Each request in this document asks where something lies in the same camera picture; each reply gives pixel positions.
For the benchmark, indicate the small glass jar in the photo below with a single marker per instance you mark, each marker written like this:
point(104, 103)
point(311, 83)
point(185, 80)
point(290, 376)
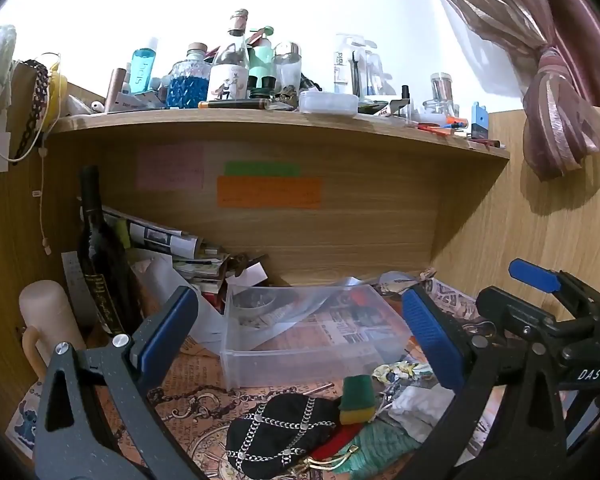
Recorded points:
point(441, 87)

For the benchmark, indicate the rolled newspaper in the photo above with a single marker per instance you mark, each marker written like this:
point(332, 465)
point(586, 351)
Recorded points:
point(155, 235)

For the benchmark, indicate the brown pen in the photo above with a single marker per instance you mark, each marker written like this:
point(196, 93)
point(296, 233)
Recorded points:
point(235, 104)

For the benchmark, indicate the blue cartoon sticker sheet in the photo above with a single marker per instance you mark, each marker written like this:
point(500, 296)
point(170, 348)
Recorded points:
point(22, 422)

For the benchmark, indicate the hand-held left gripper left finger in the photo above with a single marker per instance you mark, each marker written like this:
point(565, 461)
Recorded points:
point(166, 332)

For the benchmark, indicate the mint green bottle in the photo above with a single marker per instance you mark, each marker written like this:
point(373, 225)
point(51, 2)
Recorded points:
point(262, 57)

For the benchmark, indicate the orange marker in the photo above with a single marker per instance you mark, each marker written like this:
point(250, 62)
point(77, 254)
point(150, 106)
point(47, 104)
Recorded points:
point(447, 124)

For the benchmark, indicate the wooden shelf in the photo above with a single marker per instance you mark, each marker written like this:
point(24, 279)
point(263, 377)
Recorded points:
point(280, 125)

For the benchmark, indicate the stack of papers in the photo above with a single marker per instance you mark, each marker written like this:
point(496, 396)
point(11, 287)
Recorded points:
point(202, 270)

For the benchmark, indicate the light blue liquid bottle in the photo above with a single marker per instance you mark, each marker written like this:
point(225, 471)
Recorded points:
point(142, 70)

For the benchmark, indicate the gold metal clasp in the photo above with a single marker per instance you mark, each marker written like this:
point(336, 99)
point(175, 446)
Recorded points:
point(330, 460)

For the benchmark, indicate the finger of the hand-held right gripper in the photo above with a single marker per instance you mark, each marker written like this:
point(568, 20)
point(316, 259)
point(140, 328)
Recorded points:
point(532, 275)
point(510, 310)

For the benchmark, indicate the cream cylindrical mug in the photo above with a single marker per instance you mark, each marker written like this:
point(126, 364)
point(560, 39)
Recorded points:
point(47, 315)

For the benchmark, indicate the clear plastic storage box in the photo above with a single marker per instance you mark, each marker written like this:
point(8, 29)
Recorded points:
point(300, 355)

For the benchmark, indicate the yellow printed scrunchie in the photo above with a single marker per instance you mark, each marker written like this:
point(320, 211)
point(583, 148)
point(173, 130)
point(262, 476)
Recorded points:
point(402, 370)

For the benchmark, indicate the pink striped curtain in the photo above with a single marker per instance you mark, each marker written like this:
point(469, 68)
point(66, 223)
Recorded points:
point(555, 95)

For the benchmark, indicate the green sticky note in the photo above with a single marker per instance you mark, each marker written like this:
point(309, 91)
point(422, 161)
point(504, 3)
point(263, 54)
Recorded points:
point(262, 169)

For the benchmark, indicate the brown paper bag with lace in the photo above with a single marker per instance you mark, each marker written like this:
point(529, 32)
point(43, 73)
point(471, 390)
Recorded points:
point(22, 110)

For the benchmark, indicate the pink sticky note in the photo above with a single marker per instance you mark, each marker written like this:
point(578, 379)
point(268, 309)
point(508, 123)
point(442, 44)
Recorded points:
point(170, 167)

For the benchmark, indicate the white cloth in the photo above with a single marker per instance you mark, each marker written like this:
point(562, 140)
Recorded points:
point(420, 410)

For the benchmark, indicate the blue plastic holder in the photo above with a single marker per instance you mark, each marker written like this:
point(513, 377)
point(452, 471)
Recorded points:
point(479, 122)

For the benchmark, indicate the diamond-cut glass bottle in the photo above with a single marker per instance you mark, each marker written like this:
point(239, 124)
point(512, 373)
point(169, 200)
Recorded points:
point(187, 85)

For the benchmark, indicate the yellow round object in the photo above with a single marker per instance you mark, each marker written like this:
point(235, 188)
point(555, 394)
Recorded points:
point(56, 92)

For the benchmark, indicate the copper tube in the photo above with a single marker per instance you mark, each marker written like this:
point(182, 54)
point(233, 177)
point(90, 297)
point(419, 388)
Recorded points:
point(114, 91)

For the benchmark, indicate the clear glass jar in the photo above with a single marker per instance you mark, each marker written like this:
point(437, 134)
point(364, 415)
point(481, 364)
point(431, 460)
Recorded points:
point(287, 70)

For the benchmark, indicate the clear bottle with fox label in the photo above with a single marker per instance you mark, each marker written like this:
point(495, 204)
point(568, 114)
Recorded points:
point(228, 75)

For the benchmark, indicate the teal knit cloth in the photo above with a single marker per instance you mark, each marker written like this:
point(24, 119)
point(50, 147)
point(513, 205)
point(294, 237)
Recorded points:
point(380, 447)

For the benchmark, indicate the vintage printed table cover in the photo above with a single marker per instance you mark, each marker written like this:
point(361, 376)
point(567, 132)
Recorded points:
point(195, 410)

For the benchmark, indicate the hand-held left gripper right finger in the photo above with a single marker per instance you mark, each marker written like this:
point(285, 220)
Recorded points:
point(430, 337)

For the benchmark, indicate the dark wine bottle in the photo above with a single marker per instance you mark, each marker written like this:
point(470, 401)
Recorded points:
point(102, 270)

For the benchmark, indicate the red cloth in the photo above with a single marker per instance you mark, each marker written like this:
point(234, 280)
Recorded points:
point(337, 442)

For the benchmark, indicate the clear acrylic organizer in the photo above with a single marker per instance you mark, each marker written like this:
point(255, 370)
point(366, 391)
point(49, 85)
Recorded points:
point(357, 67)

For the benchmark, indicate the orange sticky note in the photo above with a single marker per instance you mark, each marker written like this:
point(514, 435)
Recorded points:
point(269, 192)

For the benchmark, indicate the green and yellow sponge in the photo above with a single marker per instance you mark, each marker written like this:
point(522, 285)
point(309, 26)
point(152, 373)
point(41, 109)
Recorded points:
point(357, 397)

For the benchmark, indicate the white round plastic container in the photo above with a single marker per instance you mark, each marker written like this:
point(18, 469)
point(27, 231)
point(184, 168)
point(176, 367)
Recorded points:
point(328, 102)

